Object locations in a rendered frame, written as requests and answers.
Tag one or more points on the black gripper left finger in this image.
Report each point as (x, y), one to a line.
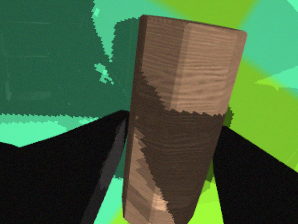
(62, 180)

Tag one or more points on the wooden-handled metal pick tool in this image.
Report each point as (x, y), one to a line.
(183, 76)

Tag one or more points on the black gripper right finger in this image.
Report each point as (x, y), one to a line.
(253, 187)

